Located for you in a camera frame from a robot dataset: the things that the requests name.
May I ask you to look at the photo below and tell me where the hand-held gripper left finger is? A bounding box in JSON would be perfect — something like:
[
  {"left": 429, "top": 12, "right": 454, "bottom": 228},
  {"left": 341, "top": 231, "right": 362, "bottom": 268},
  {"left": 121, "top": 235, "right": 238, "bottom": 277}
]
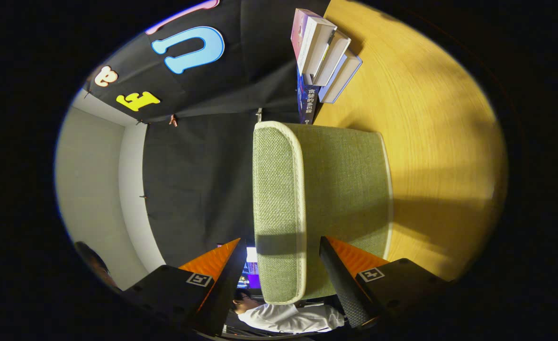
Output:
[{"left": 120, "top": 238, "right": 249, "bottom": 339}]

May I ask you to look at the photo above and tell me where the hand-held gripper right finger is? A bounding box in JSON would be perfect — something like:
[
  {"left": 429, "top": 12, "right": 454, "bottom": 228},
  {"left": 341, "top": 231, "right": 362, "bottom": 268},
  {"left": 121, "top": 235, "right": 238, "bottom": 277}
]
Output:
[{"left": 319, "top": 236, "right": 450, "bottom": 330}]

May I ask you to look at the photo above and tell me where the green fabric storage box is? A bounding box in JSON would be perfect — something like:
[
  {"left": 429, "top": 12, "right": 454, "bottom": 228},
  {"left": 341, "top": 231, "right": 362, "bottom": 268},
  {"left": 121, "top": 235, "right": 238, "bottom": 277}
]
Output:
[{"left": 252, "top": 121, "right": 394, "bottom": 305}]

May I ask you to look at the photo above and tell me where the computer monitor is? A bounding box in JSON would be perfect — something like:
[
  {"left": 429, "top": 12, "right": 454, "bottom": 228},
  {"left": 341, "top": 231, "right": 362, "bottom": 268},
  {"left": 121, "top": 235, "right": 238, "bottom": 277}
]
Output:
[{"left": 236, "top": 246, "right": 261, "bottom": 289}]

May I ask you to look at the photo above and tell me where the dark blue book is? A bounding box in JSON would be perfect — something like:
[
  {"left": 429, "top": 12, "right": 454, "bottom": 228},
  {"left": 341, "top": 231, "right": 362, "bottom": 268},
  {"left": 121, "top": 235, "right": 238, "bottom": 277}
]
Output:
[{"left": 297, "top": 66, "right": 321, "bottom": 125}]

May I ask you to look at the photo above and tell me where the light blue cover book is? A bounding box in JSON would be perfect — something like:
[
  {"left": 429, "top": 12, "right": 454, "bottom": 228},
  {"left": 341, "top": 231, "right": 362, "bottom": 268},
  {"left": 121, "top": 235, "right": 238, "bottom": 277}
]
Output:
[{"left": 318, "top": 50, "right": 363, "bottom": 104}]

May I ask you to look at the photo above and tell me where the white cover book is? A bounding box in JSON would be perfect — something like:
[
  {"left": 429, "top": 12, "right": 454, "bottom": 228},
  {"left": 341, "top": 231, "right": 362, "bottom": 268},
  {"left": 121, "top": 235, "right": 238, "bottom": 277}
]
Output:
[{"left": 313, "top": 29, "right": 351, "bottom": 87}]

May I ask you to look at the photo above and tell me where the pink cover book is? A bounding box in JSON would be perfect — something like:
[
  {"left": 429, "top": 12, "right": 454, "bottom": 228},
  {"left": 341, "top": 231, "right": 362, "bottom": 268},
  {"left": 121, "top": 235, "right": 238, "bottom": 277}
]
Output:
[{"left": 291, "top": 8, "right": 337, "bottom": 74}]

